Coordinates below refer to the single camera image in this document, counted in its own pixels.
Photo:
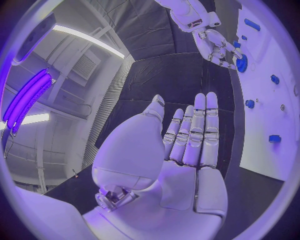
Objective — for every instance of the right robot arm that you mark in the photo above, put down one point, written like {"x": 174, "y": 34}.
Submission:
{"x": 187, "y": 15}

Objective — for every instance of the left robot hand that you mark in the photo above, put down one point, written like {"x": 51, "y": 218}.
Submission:
{"x": 150, "y": 187}

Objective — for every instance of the white task board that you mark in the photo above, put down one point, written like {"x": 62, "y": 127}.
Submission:
{"x": 267, "y": 90}

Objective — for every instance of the blue block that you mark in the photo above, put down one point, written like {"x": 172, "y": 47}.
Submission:
{"x": 236, "y": 44}

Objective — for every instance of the small blue gear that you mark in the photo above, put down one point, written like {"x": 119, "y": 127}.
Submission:
{"x": 250, "y": 103}

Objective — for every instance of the blue plug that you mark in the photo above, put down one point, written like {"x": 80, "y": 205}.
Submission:
{"x": 275, "y": 79}

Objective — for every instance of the blue short cylinder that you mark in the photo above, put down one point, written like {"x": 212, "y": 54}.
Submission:
{"x": 274, "y": 138}

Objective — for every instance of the glowing light bar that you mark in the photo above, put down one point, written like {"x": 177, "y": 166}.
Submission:
{"x": 27, "y": 101}

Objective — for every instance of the small blue peg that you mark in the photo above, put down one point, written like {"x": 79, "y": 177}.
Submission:
{"x": 244, "y": 37}

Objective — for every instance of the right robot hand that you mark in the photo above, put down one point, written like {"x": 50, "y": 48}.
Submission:
{"x": 212, "y": 44}

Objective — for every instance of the long blue cylinder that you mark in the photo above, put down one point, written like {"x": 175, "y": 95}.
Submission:
{"x": 252, "y": 24}

